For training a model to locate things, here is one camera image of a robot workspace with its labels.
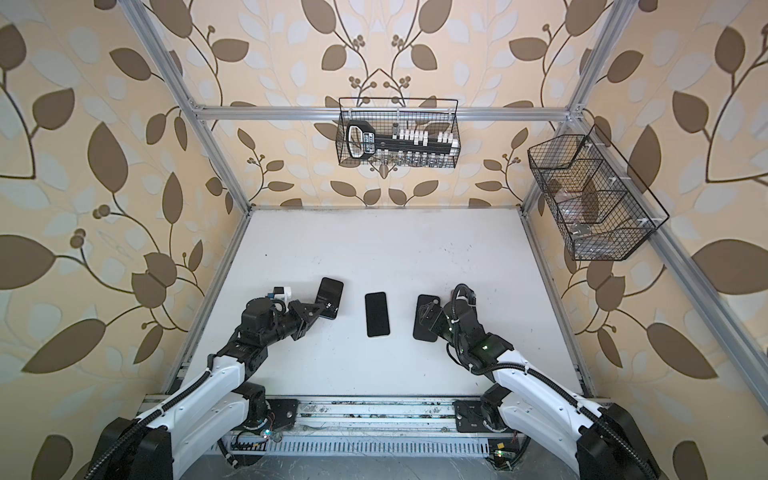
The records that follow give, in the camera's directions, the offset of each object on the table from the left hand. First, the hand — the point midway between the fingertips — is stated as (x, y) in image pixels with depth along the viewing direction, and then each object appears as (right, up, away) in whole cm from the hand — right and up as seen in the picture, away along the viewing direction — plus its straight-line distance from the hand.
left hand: (326, 304), depth 81 cm
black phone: (+14, -7, +8) cm, 18 cm away
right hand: (+29, -4, +2) cm, 29 cm away
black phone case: (+27, -10, +8) cm, 30 cm away
